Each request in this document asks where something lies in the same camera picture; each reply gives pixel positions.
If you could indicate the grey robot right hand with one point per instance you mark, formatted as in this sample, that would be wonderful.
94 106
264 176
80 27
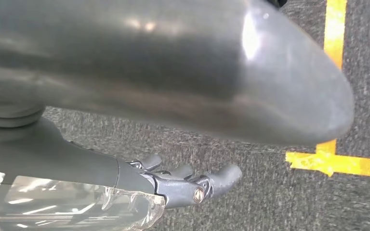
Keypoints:
60 165

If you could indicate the yellow floor tape square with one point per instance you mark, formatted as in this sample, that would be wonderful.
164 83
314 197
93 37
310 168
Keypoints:
335 32

